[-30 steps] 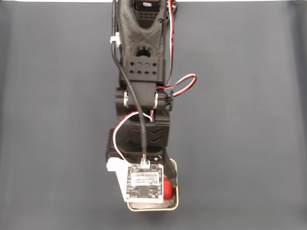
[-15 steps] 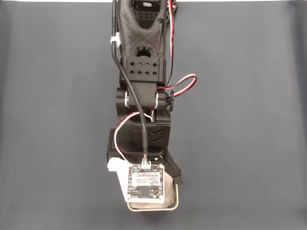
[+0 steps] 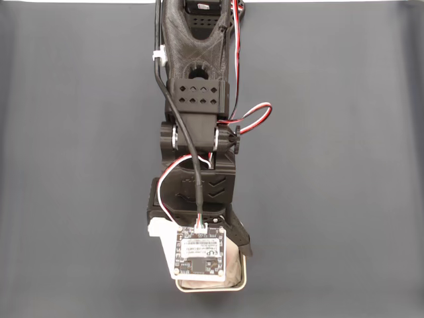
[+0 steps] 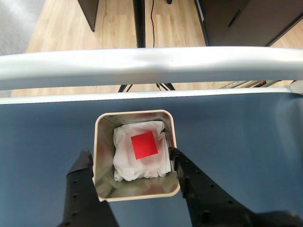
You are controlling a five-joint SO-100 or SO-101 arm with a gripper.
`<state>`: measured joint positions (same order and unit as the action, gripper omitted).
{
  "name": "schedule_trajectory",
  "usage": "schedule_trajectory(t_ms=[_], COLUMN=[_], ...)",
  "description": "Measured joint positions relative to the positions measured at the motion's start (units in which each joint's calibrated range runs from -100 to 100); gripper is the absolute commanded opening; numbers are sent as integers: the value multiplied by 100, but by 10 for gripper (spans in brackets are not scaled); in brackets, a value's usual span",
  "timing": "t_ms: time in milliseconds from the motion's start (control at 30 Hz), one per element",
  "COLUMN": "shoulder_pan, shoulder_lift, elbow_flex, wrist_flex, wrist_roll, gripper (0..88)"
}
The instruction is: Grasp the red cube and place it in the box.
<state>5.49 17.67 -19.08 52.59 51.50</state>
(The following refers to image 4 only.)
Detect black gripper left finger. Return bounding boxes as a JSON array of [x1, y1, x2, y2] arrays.
[[56, 148, 119, 227]]

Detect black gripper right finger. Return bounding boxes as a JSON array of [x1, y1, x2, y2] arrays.
[[168, 146, 303, 227]]

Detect red cube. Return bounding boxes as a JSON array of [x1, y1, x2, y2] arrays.
[[131, 131, 159, 160]]

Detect beige square box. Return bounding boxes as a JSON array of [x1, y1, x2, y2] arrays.
[[94, 109, 181, 202]]

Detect white crumpled tissue paper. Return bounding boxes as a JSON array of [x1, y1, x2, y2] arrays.
[[113, 120, 172, 182]]

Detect dark blue table mat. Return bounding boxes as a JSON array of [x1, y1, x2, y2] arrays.
[[0, 91, 303, 227]]

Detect grey power strip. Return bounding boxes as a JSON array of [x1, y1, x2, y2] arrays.
[[219, 80, 283, 89]]

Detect dark narrow furniture panel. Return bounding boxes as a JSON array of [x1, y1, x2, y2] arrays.
[[78, 0, 99, 33]]

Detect black tripod stand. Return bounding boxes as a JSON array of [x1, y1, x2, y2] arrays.
[[117, 0, 177, 93]]

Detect dark desk cabinet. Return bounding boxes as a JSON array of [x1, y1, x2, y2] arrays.
[[195, 0, 303, 47]]

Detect white metal table frame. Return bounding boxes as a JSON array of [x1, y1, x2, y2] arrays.
[[0, 46, 303, 105]]

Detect thin black floor cable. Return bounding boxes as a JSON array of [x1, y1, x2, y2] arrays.
[[150, 0, 156, 48]]

